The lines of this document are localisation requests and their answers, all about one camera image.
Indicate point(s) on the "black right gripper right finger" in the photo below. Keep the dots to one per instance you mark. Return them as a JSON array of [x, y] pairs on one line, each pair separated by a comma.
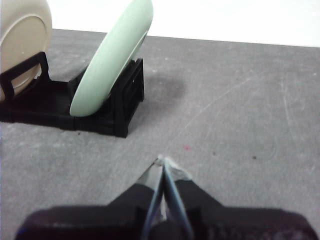
[[225, 222]]

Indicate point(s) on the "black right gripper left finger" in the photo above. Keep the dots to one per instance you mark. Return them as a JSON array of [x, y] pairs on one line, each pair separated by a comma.
[[105, 221]]

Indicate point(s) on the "black plate rack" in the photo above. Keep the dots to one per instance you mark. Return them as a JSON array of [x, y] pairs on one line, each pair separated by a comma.
[[125, 107]]

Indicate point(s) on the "pale green plate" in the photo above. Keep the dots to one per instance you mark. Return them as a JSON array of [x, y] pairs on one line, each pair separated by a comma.
[[110, 62]]

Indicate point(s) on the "cream plate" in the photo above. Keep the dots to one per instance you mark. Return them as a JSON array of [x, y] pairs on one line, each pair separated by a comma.
[[22, 32]]

